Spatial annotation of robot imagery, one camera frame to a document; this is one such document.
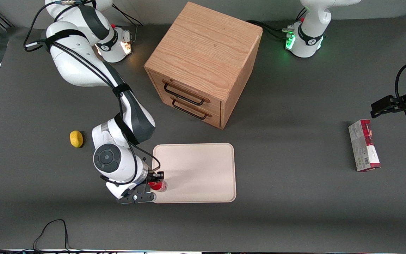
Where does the wooden drawer cabinet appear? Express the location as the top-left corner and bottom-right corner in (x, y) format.
(144, 1), (263, 130)

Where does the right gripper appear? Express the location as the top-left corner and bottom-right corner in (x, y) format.
(106, 171), (165, 205)

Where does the black drawer handle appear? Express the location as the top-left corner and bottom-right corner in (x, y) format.
(172, 100), (208, 120)
(163, 82), (206, 106)

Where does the beige rectangular tray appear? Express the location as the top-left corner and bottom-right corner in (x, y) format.
(150, 143), (237, 204)

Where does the black left arm base cable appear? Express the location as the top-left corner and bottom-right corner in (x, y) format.
(246, 7), (306, 40)

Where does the yellow lemon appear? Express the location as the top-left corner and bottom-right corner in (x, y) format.
(70, 131), (84, 148)

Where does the black cable at table edge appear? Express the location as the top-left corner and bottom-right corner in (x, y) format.
(0, 219), (84, 254)

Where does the red coke bottle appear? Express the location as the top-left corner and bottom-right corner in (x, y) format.
(149, 180), (168, 193)

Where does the dark grey table mat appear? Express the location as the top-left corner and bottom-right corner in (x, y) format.
(0, 14), (406, 252)

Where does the black right arm base cable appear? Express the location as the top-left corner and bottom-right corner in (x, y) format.
(113, 4), (144, 45)

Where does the grey and red carton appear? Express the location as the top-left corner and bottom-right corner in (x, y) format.
(348, 119), (382, 172)

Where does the black arm base cable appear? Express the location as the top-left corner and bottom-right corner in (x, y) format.
(113, 4), (144, 45)
(246, 7), (306, 40)

